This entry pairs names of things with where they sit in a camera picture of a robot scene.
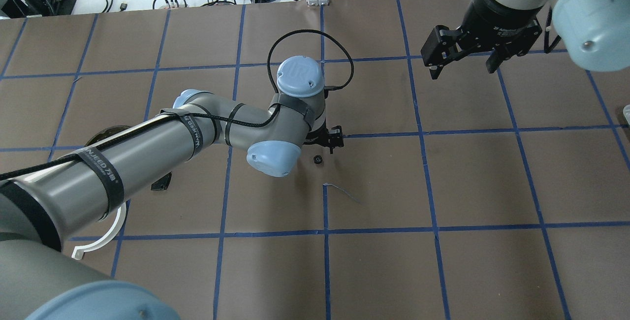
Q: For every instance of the white curved plastic part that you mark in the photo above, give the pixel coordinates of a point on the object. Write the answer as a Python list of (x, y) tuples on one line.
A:
[(114, 230)]

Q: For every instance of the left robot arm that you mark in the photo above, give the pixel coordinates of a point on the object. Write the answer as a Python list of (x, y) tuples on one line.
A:
[(43, 205)]

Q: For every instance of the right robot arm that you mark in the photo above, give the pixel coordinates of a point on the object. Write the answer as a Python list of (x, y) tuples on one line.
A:
[(595, 33)]

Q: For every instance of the black brake pad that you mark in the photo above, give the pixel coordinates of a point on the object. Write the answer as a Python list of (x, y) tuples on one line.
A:
[(162, 183)]

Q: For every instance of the olive metal brake shoe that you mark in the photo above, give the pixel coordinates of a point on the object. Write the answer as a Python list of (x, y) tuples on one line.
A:
[(106, 133)]

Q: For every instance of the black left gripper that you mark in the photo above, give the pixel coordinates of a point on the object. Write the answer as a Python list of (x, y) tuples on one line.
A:
[(332, 139)]

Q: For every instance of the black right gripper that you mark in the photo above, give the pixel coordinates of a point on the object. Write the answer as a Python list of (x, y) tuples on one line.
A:
[(492, 20)]

